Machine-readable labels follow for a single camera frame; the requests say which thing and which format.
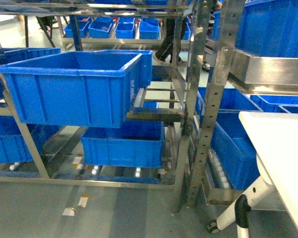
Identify blue crate under table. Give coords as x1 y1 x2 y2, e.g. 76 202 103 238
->
211 112 259 190

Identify white table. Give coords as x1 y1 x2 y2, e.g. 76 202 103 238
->
206 111 298 238

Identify large blue crate front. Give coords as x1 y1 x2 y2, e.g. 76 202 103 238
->
0 52 141 128

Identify person legs dark trousers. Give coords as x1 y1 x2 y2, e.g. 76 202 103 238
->
153 19 187 65

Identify small blue bin stack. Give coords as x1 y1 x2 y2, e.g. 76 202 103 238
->
64 16 191 40

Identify blue crate behind front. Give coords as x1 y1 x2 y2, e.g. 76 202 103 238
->
94 50 154 88

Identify right steel shelf rack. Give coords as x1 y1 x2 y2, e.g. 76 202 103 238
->
187 0 298 206

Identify blue crate lower left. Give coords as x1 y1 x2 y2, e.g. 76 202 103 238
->
0 116 60 164

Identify stainless steel shelf rack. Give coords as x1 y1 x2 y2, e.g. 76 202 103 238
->
0 0 199 213

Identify blue crate bottom shelf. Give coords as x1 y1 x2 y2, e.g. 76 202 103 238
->
80 120 165 168

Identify blue crate top right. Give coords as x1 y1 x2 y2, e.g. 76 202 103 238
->
235 0 298 58

